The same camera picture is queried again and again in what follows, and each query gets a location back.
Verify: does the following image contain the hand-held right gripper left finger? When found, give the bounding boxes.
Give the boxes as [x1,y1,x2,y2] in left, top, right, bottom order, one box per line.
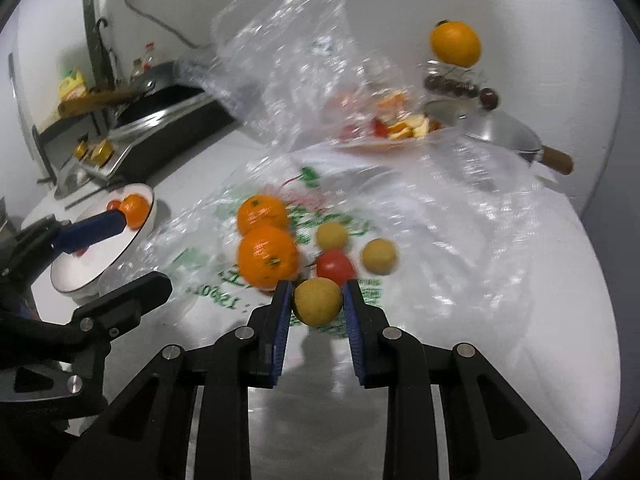
[52,280,293,480]

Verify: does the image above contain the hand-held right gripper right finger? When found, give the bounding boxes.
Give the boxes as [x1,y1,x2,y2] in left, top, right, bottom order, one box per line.
[344,280,583,480]

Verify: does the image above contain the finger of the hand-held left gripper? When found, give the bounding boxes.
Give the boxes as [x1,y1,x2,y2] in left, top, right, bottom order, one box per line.
[12,208,128,286]
[72,271,173,346]

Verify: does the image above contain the white plate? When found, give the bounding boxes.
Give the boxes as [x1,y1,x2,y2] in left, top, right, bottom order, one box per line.
[50,183,157,296]

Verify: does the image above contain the small orange tangerine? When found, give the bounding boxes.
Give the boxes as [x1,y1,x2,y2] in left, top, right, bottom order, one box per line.
[236,194,291,237]
[236,225,301,291]
[121,194,151,231]

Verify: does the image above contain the small yellow round fruit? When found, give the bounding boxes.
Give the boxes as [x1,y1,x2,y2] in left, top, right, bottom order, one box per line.
[316,221,349,251]
[293,277,345,329]
[361,238,399,276]

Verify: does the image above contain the printed plastic bag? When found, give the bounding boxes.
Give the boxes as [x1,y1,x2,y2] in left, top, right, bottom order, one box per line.
[150,130,566,361]

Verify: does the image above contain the clear box of dark fruits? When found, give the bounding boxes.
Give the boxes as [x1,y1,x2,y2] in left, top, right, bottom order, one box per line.
[420,60,501,111]

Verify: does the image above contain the black chopstick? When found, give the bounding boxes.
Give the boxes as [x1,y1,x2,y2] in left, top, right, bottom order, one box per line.
[64,182,113,209]

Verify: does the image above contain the black metal rack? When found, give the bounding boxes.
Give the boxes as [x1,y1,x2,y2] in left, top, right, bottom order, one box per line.
[30,105,66,186]

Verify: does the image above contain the steel stove with brass knobs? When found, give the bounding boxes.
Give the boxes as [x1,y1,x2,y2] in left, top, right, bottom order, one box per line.
[72,85,238,176]

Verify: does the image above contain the yellow detergent bottle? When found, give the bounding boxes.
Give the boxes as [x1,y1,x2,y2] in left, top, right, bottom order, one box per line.
[59,66,88,101]

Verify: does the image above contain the black umbrella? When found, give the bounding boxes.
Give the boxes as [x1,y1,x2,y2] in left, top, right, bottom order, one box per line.
[96,17,117,86]

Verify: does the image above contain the grey vertical pipe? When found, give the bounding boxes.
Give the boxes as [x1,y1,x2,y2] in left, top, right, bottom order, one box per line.
[82,0,116,91]

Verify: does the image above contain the pile of fruit peels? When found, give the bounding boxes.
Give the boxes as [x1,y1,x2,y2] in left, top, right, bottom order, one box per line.
[340,90,441,146]

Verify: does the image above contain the clear crumpled plastic bag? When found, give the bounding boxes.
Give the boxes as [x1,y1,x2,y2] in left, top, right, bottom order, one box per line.
[175,0,426,151]

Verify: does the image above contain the large orange with stem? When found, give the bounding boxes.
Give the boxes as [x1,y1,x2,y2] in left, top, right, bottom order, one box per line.
[431,20,482,68]

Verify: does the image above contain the dark wok with wooden handle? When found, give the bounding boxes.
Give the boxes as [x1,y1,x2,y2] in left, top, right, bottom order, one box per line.
[57,60,201,116]

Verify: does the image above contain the black stove cable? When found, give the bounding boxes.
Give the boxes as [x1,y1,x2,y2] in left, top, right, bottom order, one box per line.
[125,0,216,51]

